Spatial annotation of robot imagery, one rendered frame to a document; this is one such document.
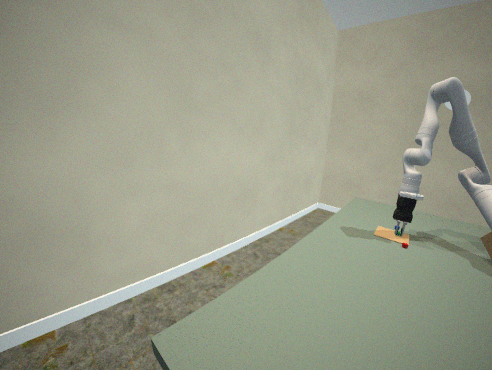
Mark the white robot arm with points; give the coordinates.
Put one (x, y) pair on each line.
(464, 138)

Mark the orange square mat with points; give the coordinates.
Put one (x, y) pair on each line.
(389, 235)

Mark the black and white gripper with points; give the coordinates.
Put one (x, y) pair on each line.
(406, 204)

